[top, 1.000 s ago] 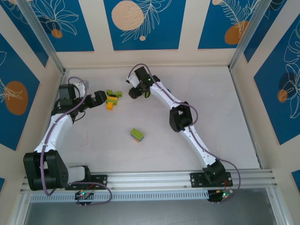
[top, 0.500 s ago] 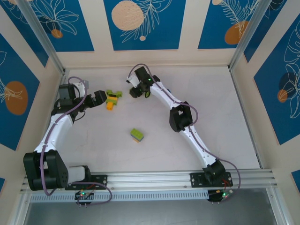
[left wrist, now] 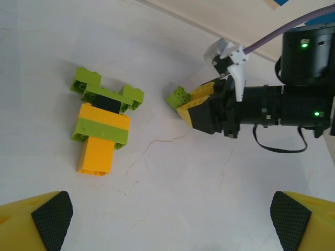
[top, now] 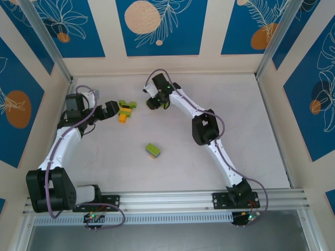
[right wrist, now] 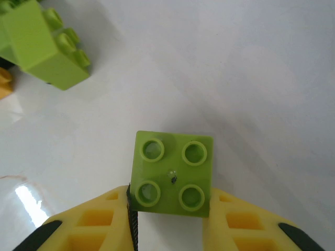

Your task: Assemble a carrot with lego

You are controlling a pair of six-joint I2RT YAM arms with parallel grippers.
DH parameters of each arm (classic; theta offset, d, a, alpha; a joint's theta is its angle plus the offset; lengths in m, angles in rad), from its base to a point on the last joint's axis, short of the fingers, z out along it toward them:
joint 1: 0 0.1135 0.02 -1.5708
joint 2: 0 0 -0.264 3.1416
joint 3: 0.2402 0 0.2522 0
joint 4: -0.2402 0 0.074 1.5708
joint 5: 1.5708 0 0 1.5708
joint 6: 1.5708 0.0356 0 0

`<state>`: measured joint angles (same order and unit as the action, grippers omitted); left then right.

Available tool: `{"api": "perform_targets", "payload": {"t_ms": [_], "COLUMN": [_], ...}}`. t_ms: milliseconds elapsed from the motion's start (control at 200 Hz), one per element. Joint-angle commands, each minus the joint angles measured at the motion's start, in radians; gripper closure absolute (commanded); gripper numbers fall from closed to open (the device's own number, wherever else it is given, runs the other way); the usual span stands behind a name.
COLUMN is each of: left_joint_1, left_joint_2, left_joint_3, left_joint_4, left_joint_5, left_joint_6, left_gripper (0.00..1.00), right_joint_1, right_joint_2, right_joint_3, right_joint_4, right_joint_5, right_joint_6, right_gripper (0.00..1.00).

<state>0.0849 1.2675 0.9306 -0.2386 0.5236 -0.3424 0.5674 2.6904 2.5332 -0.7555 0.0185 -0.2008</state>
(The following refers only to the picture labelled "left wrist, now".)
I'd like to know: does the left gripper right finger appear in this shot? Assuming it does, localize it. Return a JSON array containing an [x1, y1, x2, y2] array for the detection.
[[270, 190, 335, 251]]

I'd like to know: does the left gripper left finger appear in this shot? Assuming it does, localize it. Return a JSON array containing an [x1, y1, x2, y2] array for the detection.
[[0, 190, 74, 251]]

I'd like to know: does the black lego brick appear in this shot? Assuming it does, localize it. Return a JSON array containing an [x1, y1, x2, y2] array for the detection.
[[92, 94, 121, 113]]

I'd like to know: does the square yellow lego brick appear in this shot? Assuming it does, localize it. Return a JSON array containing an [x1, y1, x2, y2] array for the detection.
[[76, 136, 116, 175]]

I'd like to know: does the green two-by-four lego brick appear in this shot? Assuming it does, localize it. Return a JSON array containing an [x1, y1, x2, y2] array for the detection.
[[80, 84, 135, 113], [70, 117, 131, 151]]

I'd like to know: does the wide yellow lego brick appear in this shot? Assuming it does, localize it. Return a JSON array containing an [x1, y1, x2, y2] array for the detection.
[[78, 102, 131, 126]]

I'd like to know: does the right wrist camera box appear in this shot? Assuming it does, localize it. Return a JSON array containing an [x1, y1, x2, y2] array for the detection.
[[203, 38, 252, 102]]

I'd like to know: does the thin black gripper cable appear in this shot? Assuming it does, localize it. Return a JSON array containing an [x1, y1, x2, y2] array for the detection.
[[252, 123, 307, 154]]

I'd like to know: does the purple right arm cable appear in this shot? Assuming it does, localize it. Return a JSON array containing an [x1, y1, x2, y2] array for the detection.
[[244, 1, 335, 54]]

